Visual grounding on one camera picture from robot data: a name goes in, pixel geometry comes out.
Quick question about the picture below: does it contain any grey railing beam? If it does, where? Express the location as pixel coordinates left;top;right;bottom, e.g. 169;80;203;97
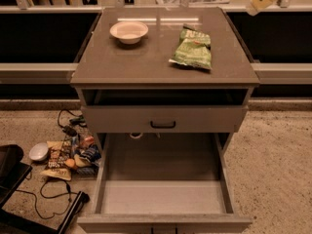
0;63;78;85

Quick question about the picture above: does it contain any white bowl on counter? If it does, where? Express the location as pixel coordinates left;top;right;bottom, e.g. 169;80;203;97
110;21;148;45

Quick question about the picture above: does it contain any black power adapter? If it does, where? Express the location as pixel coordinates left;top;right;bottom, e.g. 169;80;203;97
62;126;78;137

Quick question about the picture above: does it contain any grey drawer cabinet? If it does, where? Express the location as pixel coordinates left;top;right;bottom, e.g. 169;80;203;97
69;6;261;154

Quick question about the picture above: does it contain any blue snack bag on floor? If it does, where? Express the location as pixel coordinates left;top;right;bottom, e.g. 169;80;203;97
74;144;101;175

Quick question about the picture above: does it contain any black stand base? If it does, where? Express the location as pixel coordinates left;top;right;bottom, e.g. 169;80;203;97
0;143;91;234

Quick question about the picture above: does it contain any orange fruit on floor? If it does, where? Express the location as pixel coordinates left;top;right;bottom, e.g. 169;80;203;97
65;158;77;170

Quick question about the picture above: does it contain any open middle drawer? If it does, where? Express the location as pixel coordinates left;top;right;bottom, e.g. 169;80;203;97
78;133;252;234

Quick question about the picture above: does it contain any black drawer handle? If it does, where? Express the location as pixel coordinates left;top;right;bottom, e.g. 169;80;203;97
150;121;176;129

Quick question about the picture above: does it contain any brown chip bag on floor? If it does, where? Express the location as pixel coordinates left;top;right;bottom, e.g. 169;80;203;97
41;140;71;181

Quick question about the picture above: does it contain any green jalapeno chip bag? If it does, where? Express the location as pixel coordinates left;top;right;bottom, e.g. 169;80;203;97
169;24;212;70

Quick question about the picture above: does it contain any black cable on floor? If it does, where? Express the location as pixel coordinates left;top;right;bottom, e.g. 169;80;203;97
15;175;82;220

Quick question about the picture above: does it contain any closed top drawer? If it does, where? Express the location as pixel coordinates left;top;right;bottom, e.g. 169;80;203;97
81;105;248;134

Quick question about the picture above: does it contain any white bowl on floor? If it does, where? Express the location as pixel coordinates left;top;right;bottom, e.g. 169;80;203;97
28;142;49;162

